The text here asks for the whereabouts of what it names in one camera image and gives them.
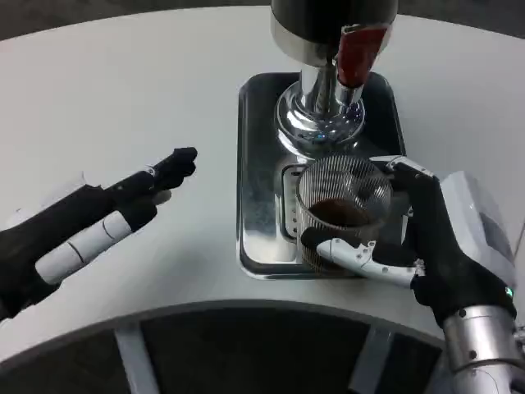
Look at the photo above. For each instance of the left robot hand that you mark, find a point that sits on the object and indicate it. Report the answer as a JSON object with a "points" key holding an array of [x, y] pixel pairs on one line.
{"points": [[74, 221]]}

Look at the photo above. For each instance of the steel drip tray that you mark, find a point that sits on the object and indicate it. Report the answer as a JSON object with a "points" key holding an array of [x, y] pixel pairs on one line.
{"points": [[258, 184]]}

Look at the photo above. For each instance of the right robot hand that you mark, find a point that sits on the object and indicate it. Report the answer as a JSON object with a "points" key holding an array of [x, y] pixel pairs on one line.
{"points": [[443, 254]]}

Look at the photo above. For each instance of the dark robot torso frame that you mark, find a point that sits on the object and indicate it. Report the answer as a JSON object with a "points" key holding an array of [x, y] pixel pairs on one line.
{"points": [[246, 353]]}

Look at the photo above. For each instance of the slotted steel drain grid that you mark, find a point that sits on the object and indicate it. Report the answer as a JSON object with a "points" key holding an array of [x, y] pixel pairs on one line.
{"points": [[290, 205]]}

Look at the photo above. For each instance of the clear ribbed glass cup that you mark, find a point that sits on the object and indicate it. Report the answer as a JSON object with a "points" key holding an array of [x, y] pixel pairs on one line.
{"points": [[344, 197]]}

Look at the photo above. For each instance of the steel drink dispenser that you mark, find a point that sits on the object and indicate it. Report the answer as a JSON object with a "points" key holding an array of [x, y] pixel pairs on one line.
{"points": [[303, 102]]}

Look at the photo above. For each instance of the right silver robot forearm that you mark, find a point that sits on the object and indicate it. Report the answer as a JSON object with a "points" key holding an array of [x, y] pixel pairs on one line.
{"points": [[480, 349]]}

